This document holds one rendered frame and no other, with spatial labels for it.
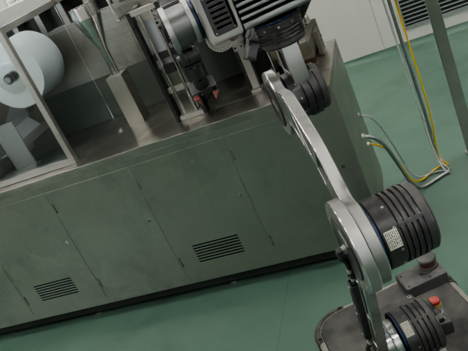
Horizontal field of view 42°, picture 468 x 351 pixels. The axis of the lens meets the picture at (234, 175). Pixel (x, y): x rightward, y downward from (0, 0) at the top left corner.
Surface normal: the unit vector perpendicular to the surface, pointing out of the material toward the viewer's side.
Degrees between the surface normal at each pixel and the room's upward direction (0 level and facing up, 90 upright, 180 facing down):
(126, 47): 90
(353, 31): 90
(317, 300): 0
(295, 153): 90
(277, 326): 0
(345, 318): 0
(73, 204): 90
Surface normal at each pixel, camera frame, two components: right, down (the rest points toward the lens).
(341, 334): -0.39, -0.84
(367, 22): -0.18, 0.48
